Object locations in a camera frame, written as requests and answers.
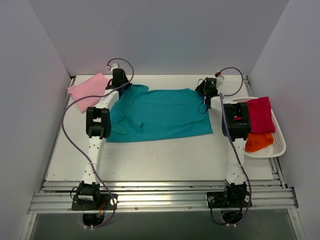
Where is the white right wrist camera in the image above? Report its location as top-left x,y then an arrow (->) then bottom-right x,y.
214,71 -> 225,88

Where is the aluminium mounting rail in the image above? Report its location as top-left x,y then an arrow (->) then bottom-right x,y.
28,178 -> 298,214

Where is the white plastic basket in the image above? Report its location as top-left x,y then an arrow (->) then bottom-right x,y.
232,97 -> 286,159

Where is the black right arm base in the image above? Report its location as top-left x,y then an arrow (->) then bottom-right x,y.
206,191 -> 252,209

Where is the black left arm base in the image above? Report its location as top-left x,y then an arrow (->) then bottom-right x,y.
71,193 -> 118,211

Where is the orange t shirt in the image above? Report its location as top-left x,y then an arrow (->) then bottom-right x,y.
245,133 -> 274,153

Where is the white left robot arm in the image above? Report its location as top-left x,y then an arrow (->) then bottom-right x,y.
76,63 -> 132,210

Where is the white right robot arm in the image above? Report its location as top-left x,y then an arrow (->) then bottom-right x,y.
195,77 -> 251,207

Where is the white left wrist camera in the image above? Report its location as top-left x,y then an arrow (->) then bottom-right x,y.
106,63 -> 120,72

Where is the teal t shirt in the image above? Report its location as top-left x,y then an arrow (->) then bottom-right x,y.
107,84 -> 213,143

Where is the crimson red t shirt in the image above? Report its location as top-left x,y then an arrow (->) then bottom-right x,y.
246,96 -> 275,134

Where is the folded pink t shirt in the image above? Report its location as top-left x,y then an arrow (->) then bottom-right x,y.
67,73 -> 109,113

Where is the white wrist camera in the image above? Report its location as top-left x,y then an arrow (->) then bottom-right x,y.
214,71 -> 225,88
106,63 -> 120,72

